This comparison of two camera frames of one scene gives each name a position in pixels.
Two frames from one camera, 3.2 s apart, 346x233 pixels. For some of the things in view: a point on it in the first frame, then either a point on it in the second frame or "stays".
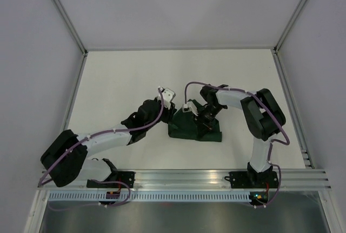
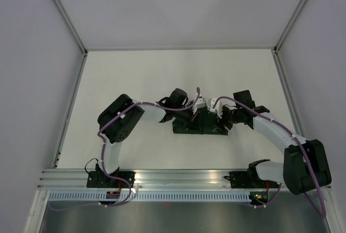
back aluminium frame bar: (131, 48) stays
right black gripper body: (205, 117) → (230, 117)
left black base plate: (128, 177) stays
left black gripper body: (167, 114) → (186, 115)
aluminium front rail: (205, 179) stays
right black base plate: (253, 179) stays
